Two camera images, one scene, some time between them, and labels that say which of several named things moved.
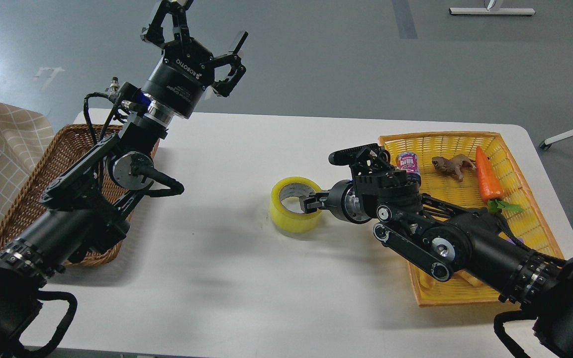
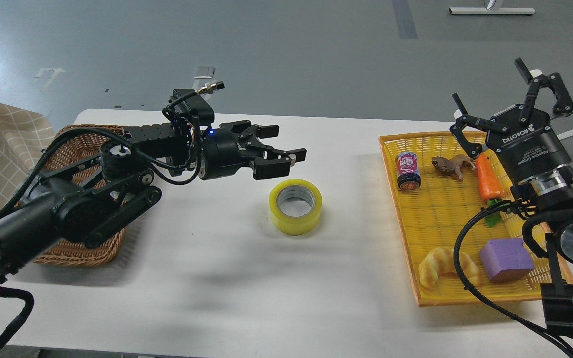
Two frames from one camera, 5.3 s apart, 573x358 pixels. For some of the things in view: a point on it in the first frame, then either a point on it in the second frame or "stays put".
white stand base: (492, 11) stays put
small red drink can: (408, 161) stays put
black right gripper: (341, 202) → (523, 136)
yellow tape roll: (297, 187) stays put
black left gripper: (186, 69) → (222, 151)
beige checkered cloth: (4, 143) stays put
